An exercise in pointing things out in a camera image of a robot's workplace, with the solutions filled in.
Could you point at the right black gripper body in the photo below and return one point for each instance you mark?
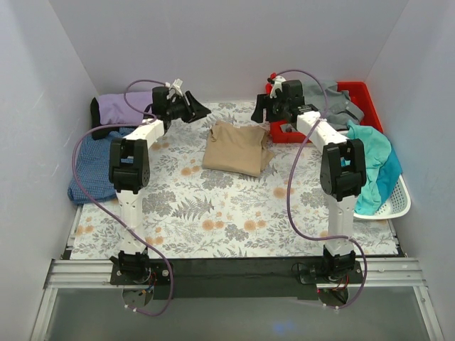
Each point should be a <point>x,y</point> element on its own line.
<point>268,109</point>

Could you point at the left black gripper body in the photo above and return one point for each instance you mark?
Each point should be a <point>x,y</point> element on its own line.
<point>187,107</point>

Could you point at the tan t shirt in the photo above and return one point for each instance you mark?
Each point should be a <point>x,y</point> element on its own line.
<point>237,149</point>

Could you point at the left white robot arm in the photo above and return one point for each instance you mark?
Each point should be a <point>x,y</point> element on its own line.
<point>129,171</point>

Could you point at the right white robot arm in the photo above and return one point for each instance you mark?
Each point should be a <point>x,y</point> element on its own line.
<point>342,173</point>

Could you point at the red plastic bin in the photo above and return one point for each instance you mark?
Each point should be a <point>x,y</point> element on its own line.
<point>359,95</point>

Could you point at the grey shirt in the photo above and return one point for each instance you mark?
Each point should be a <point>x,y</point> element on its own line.
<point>341,108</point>

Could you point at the folded purple shirt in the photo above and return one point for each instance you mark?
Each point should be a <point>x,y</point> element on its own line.
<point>114,110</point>

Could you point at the floral table cloth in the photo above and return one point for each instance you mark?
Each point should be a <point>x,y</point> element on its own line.
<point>193,212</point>

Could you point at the folded black garment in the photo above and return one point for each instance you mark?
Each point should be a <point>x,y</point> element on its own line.
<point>95,118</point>

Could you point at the folded blue checked shirt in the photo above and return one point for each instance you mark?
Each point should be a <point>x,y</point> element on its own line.
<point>92,165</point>

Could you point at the teal shirt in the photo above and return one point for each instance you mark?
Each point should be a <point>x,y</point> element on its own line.
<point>382,167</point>

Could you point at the white plastic basket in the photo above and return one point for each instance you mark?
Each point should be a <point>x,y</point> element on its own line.
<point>397,205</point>

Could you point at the black base bar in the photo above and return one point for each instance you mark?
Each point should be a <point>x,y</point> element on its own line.
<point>275,277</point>

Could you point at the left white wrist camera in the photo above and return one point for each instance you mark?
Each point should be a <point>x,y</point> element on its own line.
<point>174,88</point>

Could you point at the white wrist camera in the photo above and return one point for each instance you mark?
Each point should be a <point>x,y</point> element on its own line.
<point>274,83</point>
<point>174,88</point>

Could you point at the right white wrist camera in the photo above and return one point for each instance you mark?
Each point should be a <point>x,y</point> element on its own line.
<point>274,83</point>

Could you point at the aluminium rail frame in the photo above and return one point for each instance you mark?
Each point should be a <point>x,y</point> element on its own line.
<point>392,303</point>

